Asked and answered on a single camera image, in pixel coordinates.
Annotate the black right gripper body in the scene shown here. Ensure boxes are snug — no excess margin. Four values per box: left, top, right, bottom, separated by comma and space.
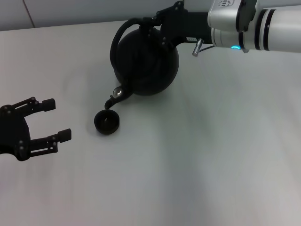
161, 1, 214, 50

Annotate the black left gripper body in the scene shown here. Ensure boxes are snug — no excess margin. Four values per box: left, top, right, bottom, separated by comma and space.
0, 105, 31, 162

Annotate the black teapot with arched handle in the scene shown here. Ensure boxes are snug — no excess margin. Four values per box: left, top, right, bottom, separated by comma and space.
104, 17, 180, 110

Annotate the small black teacup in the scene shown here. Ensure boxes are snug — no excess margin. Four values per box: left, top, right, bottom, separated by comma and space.
94, 109, 120, 136

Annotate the grey cable with silver plug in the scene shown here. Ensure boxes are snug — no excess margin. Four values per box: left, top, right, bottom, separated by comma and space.
192, 38, 215, 57

